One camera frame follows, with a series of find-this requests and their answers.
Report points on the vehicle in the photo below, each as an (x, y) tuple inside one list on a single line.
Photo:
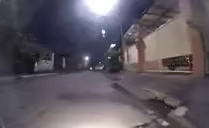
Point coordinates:
[(99, 67)]

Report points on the thin pole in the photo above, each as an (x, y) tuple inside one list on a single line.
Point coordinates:
[(121, 46)]

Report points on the dark grey asphalt road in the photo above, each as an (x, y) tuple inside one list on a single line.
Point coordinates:
[(75, 100)]

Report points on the bright street lamp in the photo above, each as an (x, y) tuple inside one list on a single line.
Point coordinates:
[(101, 5)]

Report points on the pale building with pillars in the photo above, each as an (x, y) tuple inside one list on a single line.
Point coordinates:
[(170, 43)]

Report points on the broken concrete kerb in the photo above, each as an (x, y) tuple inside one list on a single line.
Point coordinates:
[(172, 101)]

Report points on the grey concrete sidewalk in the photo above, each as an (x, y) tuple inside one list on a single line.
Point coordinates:
[(178, 87)]

